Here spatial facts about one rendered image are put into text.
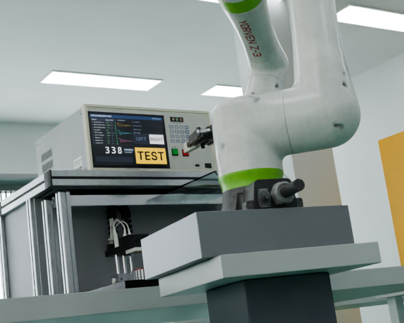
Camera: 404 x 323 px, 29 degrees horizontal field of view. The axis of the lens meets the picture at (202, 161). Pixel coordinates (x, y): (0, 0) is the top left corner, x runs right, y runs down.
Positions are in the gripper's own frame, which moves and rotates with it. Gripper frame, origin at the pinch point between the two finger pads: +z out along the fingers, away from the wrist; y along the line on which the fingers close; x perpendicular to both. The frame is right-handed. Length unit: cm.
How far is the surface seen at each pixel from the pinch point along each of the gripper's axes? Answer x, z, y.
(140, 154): -0.3, 9.5, -11.9
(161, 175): -7.5, 6.7, -7.3
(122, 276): -36.0, 9.0, -22.9
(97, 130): 6.5, 9.6, -25.2
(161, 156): -0.7, 9.5, -4.7
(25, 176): 76, 331, 81
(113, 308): -47, -29, -46
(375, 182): 91, 407, 513
